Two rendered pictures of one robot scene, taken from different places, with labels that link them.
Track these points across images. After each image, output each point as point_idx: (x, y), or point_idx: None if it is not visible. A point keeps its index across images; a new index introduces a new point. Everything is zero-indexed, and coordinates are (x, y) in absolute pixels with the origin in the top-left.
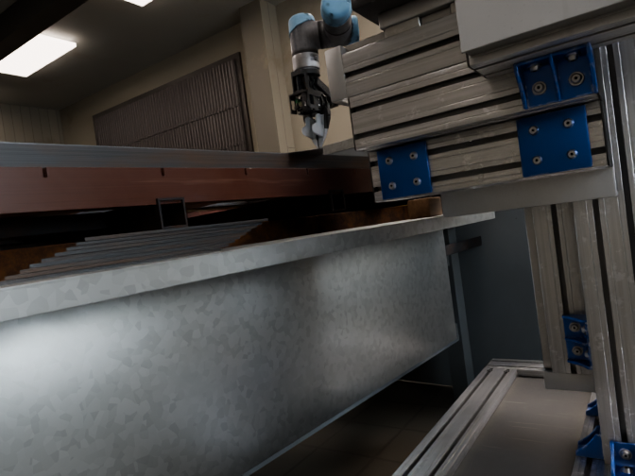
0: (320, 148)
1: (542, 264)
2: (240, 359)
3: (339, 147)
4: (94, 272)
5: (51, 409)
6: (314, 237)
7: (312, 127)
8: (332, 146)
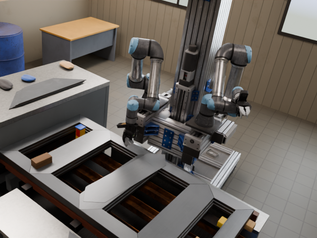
0: (164, 154)
1: (177, 158)
2: None
3: (21, 117)
4: (244, 203)
5: None
6: (204, 180)
7: (133, 142)
8: (16, 118)
